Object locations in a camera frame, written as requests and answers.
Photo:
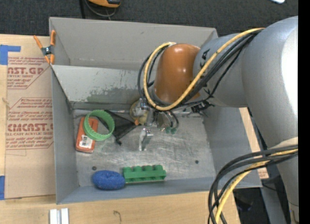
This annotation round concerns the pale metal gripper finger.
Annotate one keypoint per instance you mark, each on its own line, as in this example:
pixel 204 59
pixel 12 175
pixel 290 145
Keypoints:
pixel 149 136
pixel 142 143

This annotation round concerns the black triangular mesh piece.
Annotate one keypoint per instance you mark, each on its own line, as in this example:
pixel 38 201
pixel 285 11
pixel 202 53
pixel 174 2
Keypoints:
pixel 122 124

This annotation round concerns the grey metal bin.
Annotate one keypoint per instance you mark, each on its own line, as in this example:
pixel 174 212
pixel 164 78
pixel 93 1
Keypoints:
pixel 174 150

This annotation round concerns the green toy building brick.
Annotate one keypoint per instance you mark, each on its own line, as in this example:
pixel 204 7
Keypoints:
pixel 144 174

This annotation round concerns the blue round sponge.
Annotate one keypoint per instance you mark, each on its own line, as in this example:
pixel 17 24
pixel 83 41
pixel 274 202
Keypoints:
pixel 108 180

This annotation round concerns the orange flat packet with barcode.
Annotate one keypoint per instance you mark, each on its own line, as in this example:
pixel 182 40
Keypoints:
pixel 83 143

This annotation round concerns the brown cardboard board red print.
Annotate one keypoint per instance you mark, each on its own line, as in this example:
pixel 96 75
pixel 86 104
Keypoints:
pixel 26 111

